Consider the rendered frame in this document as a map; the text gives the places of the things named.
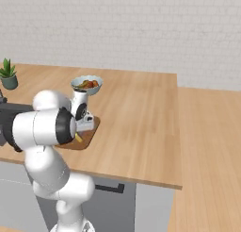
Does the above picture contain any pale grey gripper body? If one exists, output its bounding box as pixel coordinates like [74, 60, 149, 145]
[74, 120, 95, 134]

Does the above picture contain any black cabinet handle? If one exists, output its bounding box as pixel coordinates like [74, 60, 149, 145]
[94, 183, 126, 195]

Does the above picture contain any yellow fruit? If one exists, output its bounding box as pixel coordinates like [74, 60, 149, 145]
[75, 80, 90, 89]

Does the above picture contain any brown wooden cutting board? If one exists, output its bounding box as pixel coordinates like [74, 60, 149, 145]
[55, 115, 102, 152]

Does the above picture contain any grey cabinet front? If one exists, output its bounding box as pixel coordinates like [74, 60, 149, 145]
[0, 160, 50, 232]

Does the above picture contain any green plant in grey pot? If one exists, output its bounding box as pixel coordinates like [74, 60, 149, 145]
[0, 58, 19, 91]

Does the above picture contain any pale blue fluted bowl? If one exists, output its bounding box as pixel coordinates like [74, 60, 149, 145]
[70, 75, 104, 96]

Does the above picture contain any grey cabinet side panel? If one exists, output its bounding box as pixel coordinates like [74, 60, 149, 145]
[135, 181, 175, 232]

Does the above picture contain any red fruit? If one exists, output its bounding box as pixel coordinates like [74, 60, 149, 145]
[87, 80, 100, 89]

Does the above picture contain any grey cabinet door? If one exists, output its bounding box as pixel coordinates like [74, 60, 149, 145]
[82, 174, 137, 232]

